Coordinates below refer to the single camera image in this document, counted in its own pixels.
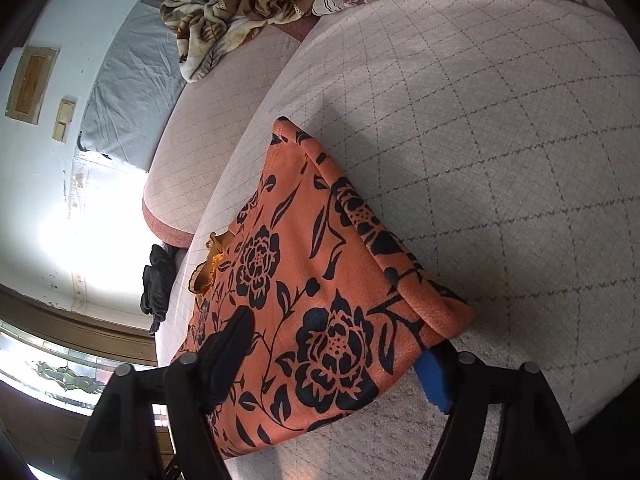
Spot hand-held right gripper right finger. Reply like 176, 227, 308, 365
414, 347, 576, 480

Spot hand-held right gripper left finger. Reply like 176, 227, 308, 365
67, 306, 256, 480

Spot orange black floral shirt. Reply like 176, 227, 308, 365
170, 116, 476, 461

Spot black clothes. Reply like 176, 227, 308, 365
140, 244, 177, 336

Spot stained glass window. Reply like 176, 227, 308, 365
0, 320, 176, 426

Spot pink quilted bolster cushion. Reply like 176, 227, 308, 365
142, 15, 321, 250

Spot pink quilted bed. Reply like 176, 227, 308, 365
152, 0, 640, 480

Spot grey-blue pillow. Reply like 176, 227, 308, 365
77, 0, 186, 173

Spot brown cream floral blanket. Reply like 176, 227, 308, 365
160, 0, 328, 83

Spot brown wooden window frame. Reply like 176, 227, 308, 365
0, 285, 161, 366

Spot beige wall switch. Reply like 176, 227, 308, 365
52, 100, 77, 142

